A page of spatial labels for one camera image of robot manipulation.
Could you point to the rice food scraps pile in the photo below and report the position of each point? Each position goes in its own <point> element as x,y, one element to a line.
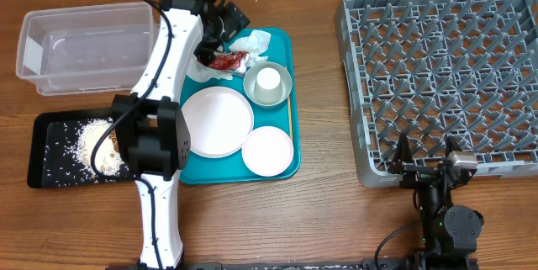
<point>68,150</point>

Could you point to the black plastic tray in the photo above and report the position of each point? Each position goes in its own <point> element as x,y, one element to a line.
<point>35,173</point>

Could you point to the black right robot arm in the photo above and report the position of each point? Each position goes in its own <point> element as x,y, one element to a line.
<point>449,231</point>

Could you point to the white paper cup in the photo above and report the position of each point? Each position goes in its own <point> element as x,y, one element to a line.
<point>268,85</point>

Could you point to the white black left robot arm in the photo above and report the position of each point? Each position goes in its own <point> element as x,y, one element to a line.
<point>148,124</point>

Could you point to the red foil wrapper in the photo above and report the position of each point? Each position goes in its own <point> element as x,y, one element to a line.
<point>232,62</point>

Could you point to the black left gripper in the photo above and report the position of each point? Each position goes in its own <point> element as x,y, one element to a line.
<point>234,18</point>

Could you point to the clear plastic bin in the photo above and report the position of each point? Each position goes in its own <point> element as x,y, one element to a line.
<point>89,49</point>

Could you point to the large pink plate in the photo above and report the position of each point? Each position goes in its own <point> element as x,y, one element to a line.
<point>219,120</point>

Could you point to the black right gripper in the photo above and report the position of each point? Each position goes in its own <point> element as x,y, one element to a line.
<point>417,173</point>

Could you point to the grey dishwasher rack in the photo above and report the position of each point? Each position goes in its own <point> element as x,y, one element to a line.
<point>436,68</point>

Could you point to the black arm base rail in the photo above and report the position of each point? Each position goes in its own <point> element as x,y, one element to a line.
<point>365,264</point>

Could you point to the grey bowl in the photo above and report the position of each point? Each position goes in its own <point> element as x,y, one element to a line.
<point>250,79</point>

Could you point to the white napkin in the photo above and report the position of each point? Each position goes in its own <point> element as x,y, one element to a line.
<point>256,44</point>
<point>201,73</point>

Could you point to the wooden chopstick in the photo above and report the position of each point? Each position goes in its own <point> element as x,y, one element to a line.
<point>289,113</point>

